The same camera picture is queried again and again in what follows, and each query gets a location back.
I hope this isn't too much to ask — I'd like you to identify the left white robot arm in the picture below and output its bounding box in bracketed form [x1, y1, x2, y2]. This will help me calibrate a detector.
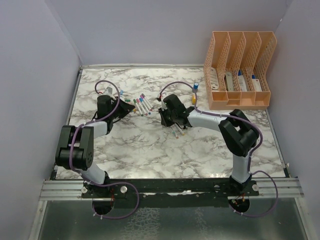
[55, 95, 135, 198]

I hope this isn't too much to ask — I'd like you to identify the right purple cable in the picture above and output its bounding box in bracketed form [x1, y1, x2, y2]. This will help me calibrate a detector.
[156, 81, 280, 218]

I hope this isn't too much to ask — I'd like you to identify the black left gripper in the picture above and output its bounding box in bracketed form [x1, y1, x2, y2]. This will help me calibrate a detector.
[109, 96, 135, 119]

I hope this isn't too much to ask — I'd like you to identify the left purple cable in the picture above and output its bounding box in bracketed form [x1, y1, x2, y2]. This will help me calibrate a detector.
[69, 80, 140, 221]

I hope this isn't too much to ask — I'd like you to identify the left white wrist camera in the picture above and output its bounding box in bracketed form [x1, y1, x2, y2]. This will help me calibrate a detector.
[103, 86, 113, 97]

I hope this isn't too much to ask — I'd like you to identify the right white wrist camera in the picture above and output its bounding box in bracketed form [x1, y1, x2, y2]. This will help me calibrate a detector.
[161, 99, 168, 111]

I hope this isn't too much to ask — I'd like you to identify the blue capped marker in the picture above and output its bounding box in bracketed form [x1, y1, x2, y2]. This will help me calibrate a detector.
[139, 97, 151, 115]

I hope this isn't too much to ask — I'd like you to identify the peach plastic desk organizer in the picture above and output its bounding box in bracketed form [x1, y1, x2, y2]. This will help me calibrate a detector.
[203, 31, 277, 110]

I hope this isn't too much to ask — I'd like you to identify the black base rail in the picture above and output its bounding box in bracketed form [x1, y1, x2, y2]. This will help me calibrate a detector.
[81, 178, 259, 209]

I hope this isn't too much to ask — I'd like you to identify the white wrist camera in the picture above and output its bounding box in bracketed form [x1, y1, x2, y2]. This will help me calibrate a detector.
[103, 86, 113, 97]
[161, 99, 168, 111]

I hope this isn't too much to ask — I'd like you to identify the yellow self-inking stamp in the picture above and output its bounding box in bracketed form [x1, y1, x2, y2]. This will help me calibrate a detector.
[191, 94, 196, 105]

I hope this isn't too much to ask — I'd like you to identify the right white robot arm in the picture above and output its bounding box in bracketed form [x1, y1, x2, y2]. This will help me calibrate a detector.
[157, 94, 259, 196]

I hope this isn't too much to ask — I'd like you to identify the purple capped marker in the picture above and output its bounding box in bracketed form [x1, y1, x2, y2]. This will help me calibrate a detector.
[140, 93, 153, 111]

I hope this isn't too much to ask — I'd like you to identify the white blue box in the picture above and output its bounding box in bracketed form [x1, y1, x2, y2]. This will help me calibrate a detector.
[237, 70, 248, 92]

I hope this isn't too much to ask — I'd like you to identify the purple cable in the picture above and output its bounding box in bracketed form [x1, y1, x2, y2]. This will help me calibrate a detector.
[69, 80, 140, 221]
[156, 81, 280, 218]

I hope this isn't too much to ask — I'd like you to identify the white printed card package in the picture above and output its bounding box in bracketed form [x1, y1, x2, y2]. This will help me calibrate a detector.
[209, 67, 220, 91]

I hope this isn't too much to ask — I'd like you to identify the aluminium frame rail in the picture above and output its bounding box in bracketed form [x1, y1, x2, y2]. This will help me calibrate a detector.
[40, 177, 304, 201]

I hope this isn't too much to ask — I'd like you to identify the peach capped marker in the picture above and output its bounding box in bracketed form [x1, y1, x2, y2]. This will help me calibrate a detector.
[175, 124, 185, 136]

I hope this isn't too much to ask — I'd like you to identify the white red box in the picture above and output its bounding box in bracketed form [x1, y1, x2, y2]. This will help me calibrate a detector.
[251, 74, 262, 92]

